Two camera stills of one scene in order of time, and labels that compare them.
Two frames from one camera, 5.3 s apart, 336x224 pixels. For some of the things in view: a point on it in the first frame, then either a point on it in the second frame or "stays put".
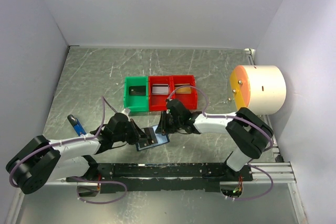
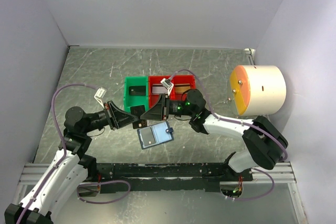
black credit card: (137, 90) stays put
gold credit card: (184, 90) stays put
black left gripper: (135, 138) to (116, 117)
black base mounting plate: (145, 177) stays put
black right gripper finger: (161, 127) to (155, 113)
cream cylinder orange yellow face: (261, 88) stays put
